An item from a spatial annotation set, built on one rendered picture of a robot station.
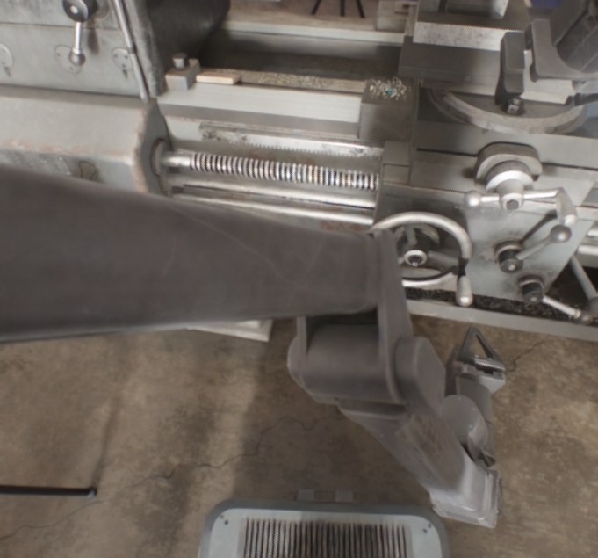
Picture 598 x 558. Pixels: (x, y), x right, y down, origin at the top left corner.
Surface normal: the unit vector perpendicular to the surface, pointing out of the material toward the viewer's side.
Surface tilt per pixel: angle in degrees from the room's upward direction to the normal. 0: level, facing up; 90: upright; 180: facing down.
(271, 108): 36
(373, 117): 90
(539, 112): 0
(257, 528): 0
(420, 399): 94
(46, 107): 32
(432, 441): 62
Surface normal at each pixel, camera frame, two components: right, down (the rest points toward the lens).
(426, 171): -0.19, 0.75
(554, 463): 0.00, -0.65
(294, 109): -0.11, -0.09
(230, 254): 0.83, -0.14
